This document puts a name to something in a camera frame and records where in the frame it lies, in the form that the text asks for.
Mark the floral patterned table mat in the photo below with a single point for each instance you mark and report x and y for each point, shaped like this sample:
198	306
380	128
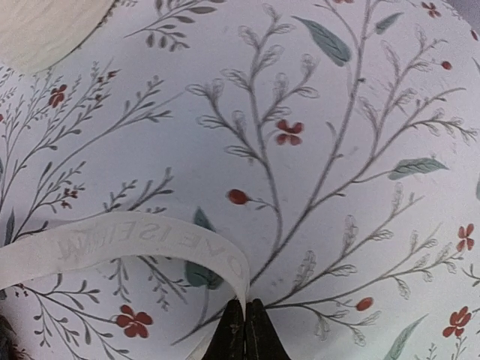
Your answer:
335	143

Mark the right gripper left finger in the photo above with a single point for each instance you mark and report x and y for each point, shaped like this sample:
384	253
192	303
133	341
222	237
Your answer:
227	342

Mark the white printed ribbon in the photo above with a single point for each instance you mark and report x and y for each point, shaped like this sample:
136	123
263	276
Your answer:
86	243

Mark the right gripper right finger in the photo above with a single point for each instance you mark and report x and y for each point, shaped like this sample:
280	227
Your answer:
261	339

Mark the cream white mug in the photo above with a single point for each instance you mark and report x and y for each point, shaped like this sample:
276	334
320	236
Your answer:
37	34

